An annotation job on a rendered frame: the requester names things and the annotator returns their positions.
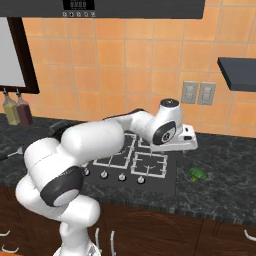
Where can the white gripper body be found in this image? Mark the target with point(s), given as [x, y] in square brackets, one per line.
[173, 145]

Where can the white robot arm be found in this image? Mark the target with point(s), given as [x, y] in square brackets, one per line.
[90, 140]

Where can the green broccoli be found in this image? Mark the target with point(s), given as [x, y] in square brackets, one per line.
[197, 173]

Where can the black pot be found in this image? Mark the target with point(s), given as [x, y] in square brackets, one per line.
[59, 128]

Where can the grey spatula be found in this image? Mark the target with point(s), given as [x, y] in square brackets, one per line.
[16, 152]

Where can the black gas hob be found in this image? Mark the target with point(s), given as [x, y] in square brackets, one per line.
[156, 173]

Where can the silver hob knob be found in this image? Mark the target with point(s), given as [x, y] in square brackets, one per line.
[104, 174]
[86, 172]
[122, 177]
[140, 180]

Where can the dark wood cupboard door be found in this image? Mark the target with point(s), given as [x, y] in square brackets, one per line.
[156, 233]
[97, 223]
[226, 240]

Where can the black range hood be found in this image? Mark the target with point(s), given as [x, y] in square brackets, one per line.
[140, 8]

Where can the dark red bottle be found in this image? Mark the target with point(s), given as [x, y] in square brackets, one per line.
[24, 112]

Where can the yellow oil bottle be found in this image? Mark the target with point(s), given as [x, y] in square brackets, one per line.
[11, 111]

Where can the dark wood drawer front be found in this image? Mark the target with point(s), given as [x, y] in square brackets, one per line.
[10, 223]
[30, 248]

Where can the dark framed window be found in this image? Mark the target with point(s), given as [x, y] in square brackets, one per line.
[11, 53]

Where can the grey wall socket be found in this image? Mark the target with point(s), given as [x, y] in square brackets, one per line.
[206, 93]
[190, 92]

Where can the dark wall shelf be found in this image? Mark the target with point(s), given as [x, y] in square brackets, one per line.
[240, 73]

